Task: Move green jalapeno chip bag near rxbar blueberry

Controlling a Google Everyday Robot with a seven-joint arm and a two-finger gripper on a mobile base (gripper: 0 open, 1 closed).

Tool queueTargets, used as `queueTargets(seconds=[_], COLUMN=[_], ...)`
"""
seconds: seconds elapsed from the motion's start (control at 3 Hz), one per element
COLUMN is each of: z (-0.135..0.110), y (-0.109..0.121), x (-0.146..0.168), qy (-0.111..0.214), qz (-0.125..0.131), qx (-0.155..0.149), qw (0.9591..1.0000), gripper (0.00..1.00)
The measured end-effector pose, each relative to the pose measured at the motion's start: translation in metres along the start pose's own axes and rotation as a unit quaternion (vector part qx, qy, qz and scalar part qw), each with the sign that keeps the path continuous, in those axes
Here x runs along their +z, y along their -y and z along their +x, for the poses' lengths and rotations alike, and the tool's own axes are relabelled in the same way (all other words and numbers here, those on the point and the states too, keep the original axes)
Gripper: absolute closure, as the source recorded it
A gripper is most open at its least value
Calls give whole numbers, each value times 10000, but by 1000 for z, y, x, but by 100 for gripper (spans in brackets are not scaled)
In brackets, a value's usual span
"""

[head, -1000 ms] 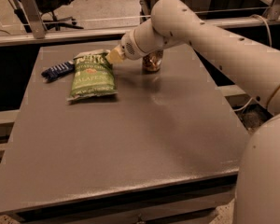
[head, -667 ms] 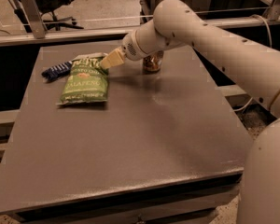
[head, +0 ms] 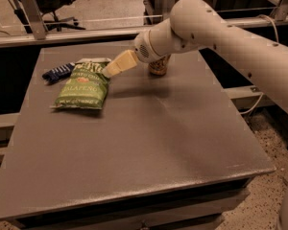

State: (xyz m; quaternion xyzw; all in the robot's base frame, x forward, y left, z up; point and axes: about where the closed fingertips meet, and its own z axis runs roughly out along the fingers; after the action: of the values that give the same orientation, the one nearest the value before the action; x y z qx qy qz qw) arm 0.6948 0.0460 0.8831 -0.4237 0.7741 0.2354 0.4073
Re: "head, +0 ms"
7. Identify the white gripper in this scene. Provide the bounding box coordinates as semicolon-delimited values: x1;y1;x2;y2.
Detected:
102;31;160;78

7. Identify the green jalapeno chip bag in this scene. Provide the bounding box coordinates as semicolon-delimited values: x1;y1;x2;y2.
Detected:
53;57;110;109

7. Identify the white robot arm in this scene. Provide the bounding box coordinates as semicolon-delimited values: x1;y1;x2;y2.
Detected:
102;0;288;114

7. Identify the dark blue rxbar wrapper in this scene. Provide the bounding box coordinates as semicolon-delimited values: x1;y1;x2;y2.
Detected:
42;62;75;83

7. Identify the orange soda can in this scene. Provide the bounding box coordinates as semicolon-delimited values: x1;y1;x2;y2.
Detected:
148;56;171;76

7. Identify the black office chair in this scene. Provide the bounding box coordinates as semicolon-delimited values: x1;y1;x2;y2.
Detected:
36;0;83;32

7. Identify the grey metal railing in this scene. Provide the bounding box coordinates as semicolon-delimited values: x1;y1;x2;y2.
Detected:
0;0;288;50

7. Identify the white cable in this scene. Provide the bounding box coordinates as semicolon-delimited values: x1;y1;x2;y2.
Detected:
239;13;280;116

